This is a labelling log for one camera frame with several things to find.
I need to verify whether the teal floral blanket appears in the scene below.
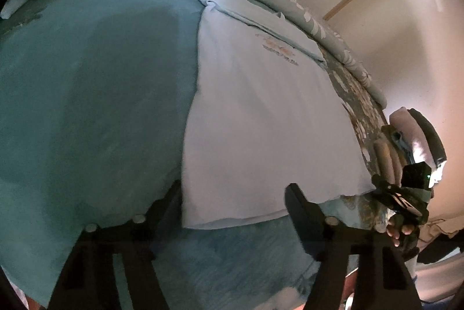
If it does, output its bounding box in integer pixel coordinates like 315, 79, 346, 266
0, 0, 388, 310

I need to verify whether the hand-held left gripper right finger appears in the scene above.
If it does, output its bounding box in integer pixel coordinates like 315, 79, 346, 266
284, 183, 423, 310

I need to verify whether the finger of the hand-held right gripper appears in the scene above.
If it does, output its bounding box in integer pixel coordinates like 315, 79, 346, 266
371, 174, 394, 198

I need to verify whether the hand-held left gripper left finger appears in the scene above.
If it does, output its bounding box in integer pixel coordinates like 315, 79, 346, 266
47, 180, 182, 310

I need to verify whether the teal cloth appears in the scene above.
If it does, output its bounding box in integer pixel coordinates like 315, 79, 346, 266
389, 129, 408, 153

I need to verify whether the light blue t-shirt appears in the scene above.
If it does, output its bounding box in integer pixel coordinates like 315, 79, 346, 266
180, 0, 378, 230

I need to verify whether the person's right hand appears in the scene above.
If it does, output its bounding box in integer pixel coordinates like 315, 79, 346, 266
386, 217, 414, 248

